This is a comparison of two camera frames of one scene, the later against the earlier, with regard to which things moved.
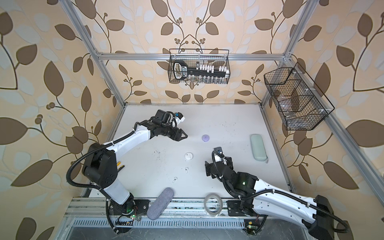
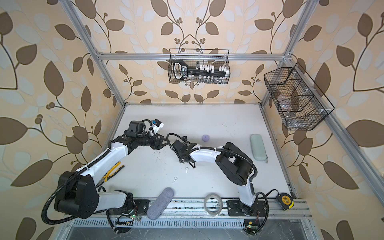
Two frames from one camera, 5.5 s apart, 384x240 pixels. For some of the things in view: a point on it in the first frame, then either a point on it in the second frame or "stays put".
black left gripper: [177, 137] → [158, 145]
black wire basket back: [199, 66] stays put
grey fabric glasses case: [157, 208] stays put
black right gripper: [208, 167] → [180, 159]
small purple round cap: [205, 138] stays put
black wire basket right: [302, 104] stays put
